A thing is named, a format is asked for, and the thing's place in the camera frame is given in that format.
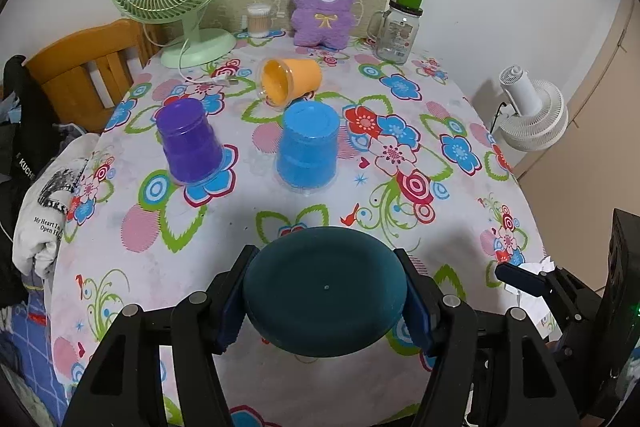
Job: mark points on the dark teal cup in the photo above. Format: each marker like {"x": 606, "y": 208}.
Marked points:
{"x": 325, "y": 292}

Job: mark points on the glass jar with green lid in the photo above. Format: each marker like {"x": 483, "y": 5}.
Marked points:
{"x": 397, "y": 37}

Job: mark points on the orange cup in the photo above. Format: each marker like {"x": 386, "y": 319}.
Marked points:
{"x": 295, "y": 79}

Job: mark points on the blue checked cloth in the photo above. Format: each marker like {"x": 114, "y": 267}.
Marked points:
{"x": 25, "y": 357}

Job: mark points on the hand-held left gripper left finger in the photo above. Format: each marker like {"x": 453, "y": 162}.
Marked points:
{"x": 229, "y": 313}

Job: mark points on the cotton swab container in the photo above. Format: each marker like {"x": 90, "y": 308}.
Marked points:
{"x": 260, "y": 22}

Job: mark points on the purple cup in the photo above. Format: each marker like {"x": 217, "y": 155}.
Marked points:
{"x": 190, "y": 142}

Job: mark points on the wooden chair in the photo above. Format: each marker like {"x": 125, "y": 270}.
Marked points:
{"x": 60, "y": 77}

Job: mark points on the blue cup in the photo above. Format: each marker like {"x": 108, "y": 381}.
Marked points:
{"x": 307, "y": 147}

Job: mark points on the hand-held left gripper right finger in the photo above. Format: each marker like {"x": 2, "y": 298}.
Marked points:
{"x": 417, "y": 313}

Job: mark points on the white fan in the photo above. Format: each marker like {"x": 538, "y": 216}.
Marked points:
{"x": 535, "y": 112}

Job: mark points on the white printed shirt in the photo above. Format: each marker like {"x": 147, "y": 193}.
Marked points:
{"x": 45, "y": 207}

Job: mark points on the purple plush toy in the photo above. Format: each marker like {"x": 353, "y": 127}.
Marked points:
{"x": 325, "y": 22}

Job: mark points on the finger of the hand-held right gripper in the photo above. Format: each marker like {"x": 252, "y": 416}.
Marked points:
{"x": 520, "y": 279}

